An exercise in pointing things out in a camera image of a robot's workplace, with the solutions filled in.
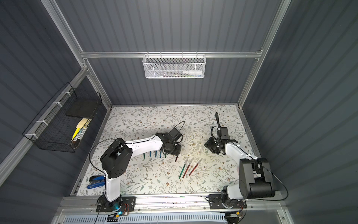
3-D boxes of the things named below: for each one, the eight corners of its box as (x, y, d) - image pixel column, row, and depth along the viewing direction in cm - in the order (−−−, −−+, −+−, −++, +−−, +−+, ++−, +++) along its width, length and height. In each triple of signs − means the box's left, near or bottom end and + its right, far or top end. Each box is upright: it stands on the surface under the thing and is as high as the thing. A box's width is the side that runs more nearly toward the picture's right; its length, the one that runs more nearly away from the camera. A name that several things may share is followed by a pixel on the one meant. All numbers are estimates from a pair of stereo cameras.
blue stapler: (88, 188, 81) (86, 187, 79) (93, 176, 85) (91, 175, 83) (103, 188, 81) (101, 187, 79) (107, 176, 85) (105, 175, 83)
